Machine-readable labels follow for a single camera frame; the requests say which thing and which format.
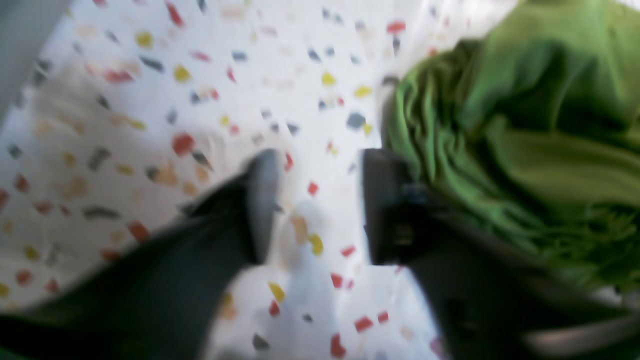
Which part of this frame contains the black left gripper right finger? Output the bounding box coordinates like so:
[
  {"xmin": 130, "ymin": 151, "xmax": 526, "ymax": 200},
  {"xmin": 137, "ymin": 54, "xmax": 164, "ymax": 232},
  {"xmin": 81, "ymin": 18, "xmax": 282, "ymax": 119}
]
[{"xmin": 362, "ymin": 148, "xmax": 640, "ymax": 360}]

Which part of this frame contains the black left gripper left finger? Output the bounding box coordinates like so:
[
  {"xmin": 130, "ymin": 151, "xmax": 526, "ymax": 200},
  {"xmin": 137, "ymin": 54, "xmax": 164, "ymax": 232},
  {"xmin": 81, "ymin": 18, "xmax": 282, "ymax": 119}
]
[{"xmin": 1, "ymin": 149, "xmax": 280, "ymax": 360}]

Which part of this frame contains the green t-shirt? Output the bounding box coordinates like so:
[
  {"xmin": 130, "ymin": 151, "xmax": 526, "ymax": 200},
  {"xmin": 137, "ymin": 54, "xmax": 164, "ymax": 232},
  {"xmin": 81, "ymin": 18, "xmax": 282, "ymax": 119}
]
[{"xmin": 384, "ymin": 0, "xmax": 640, "ymax": 293}]

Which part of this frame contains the terrazzo pattern white tablecloth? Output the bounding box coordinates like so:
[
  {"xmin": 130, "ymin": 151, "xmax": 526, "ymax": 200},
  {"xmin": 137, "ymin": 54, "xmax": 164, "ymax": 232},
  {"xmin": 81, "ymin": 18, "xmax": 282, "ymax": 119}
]
[{"xmin": 1, "ymin": 0, "xmax": 516, "ymax": 360}]

